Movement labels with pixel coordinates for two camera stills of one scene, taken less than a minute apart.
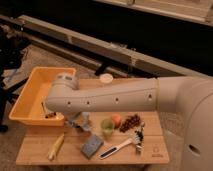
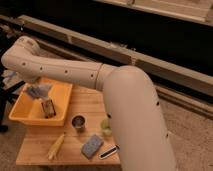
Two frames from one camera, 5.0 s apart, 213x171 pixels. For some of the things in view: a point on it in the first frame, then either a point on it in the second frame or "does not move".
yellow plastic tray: x=29 y=107 does not move
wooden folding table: x=99 y=138 does not move
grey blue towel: x=79 y=120 → x=39 y=90
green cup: x=107 y=126 does not move
